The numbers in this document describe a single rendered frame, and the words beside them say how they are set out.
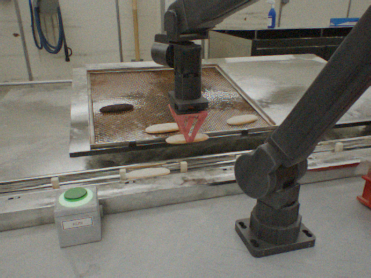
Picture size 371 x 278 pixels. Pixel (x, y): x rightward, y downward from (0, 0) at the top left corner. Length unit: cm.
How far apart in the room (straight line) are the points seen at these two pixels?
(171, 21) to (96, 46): 376
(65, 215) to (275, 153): 35
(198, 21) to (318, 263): 45
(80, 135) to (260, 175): 51
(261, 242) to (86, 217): 30
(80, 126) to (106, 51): 351
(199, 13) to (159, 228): 40
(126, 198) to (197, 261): 19
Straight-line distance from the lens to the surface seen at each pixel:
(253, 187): 55
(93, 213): 59
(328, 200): 78
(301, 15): 522
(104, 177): 76
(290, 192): 57
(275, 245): 60
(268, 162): 51
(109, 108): 97
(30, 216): 69
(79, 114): 98
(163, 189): 67
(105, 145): 81
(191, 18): 62
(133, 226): 65
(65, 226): 60
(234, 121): 93
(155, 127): 87
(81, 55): 440
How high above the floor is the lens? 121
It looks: 23 degrees down
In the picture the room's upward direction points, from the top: straight up
